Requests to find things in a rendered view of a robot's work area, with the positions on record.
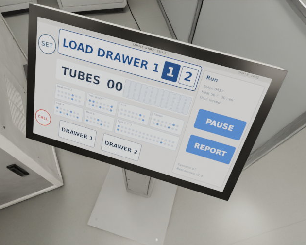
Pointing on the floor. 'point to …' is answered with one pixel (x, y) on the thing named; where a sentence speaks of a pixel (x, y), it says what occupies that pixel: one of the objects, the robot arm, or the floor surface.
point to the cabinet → (15, 126)
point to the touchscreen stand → (134, 206)
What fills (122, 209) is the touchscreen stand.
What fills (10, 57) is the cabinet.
